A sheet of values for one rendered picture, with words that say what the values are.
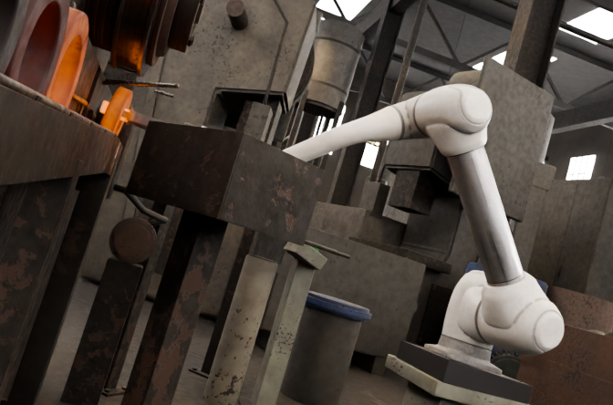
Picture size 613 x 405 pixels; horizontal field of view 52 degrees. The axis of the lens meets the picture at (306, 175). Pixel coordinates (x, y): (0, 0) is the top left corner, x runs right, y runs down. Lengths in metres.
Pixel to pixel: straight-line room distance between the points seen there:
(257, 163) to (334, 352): 1.77
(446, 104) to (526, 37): 4.64
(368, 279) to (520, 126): 2.04
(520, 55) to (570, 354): 3.20
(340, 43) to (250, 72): 6.45
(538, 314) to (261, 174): 0.99
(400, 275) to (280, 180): 3.05
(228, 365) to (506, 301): 0.98
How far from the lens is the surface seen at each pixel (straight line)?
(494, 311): 1.81
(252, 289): 2.24
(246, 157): 0.98
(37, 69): 0.80
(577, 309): 4.88
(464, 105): 1.63
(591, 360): 3.45
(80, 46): 0.96
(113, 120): 1.56
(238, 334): 2.25
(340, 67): 10.67
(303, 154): 1.76
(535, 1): 6.41
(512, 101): 5.24
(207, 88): 4.38
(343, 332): 2.69
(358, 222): 5.41
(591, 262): 6.04
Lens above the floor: 0.57
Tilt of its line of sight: 7 degrees up
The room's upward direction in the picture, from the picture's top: 17 degrees clockwise
